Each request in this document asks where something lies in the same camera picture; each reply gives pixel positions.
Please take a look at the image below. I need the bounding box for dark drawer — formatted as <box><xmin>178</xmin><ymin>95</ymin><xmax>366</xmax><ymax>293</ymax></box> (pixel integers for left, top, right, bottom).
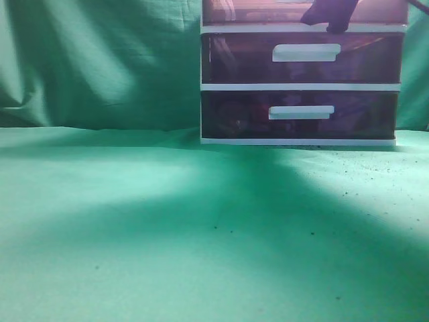
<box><xmin>201</xmin><ymin>32</ymin><xmax>404</xmax><ymax>84</ymax></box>
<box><xmin>202</xmin><ymin>1</ymin><xmax>408</xmax><ymax>25</ymax></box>
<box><xmin>201</xmin><ymin>91</ymin><xmax>398</xmax><ymax>140</ymax></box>

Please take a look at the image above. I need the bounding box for dark top drawer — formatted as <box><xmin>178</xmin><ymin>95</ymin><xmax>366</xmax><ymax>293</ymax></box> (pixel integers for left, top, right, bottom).
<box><xmin>202</xmin><ymin>1</ymin><xmax>408</xmax><ymax>25</ymax></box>

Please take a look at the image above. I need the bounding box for green cloth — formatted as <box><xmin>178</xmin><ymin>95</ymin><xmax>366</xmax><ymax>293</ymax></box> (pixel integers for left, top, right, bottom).
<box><xmin>1</xmin><ymin>1</ymin><xmax>428</xmax><ymax>321</ymax></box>

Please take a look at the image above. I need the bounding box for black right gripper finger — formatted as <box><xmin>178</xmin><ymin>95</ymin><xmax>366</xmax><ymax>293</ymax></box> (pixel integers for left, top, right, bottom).
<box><xmin>300</xmin><ymin>0</ymin><xmax>358</xmax><ymax>34</ymax></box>

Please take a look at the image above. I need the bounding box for white frame drawer cabinet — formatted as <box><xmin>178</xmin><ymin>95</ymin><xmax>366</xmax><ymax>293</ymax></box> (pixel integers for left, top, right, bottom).
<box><xmin>200</xmin><ymin>9</ymin><xmax>407</xmax><ymax>146</ymax></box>

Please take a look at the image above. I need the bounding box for dark middle drawer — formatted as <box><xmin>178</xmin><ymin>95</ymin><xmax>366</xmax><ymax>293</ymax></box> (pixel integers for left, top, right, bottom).
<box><xmin>201</xmin><ymin>32</ymin><xmax>404</xmax><ymax>84</ymax></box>

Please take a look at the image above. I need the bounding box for dark bottom drawer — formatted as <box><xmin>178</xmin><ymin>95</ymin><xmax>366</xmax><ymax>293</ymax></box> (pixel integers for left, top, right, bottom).
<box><xmin>201</xmin><ymin>91</ymin><xmax>398</xmax><ymax>140</ymax></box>

